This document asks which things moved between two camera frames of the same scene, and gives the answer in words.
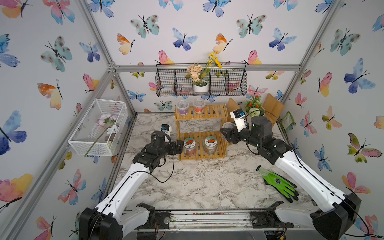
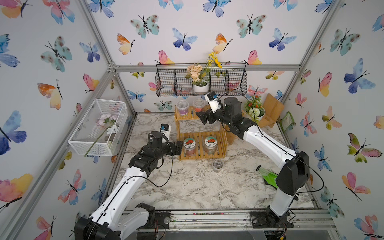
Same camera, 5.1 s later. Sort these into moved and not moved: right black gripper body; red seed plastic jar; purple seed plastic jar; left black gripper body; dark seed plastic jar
Moved: right black gripper body; dark seed plastic jar
Not moved: left black gripper body; red seed plastic jar; purple seed plastic jar
